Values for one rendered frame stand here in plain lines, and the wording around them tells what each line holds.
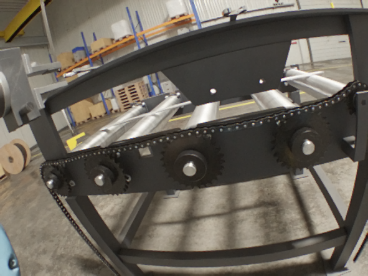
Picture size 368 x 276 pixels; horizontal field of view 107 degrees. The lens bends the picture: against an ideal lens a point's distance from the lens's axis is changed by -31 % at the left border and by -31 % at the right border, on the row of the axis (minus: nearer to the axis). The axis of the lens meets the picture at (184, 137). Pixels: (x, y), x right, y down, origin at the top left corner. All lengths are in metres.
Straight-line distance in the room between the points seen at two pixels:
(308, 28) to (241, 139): 0.35
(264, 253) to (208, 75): 0.73
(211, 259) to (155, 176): 0.47
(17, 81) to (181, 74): 0.37
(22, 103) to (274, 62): 0.53
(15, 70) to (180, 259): 0.90
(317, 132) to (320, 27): 0.27
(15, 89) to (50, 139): 0.52
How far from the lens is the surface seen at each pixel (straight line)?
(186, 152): 0.48
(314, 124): 0.51
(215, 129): 0.46
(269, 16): 0.45
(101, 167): 0.63
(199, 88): 0.51
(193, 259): 0.94
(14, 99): 0.34
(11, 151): 6.82
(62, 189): 0.88
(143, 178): 0.65
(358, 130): 0.56
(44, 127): 0.84
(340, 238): 0.99
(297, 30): 0.55
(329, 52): 10.90
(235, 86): 0.50
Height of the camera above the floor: 1.10
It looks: 20 degrees down
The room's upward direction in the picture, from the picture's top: 18 degrees counter-clockwise
